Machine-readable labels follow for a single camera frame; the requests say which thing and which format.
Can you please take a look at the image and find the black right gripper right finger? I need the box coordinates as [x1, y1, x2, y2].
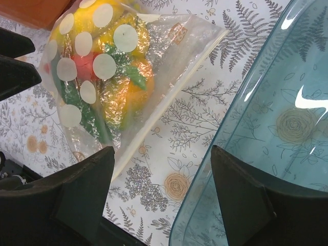
[211, 146, 327, 245]

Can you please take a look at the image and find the polka dot zip top bag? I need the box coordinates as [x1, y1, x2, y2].
[40, 12, 228, 178]

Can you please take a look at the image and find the yellow orange fake mango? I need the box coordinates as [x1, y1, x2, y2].
[100, 57, 154, 130]

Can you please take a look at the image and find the orange plastic bin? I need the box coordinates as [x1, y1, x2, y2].
[1, 0, 74, 30]

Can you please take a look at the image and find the red fake food in bag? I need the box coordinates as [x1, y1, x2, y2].
[41, 53, 98, 81]

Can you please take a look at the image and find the yellow fake food in bag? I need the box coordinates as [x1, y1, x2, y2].
[47, 1, 150, 57]

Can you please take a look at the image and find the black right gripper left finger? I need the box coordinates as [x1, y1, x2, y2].
[1, 147, 115, 245]

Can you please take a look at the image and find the clear teal plastic tray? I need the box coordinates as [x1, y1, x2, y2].
[169, 1, 327, 245]

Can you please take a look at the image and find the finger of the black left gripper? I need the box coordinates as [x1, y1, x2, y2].
[0, 28, 35, 58]
[0, 55, 42, 100]

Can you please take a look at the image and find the green fake chili pepper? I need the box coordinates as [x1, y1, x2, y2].
[51, 57, 112, 144]

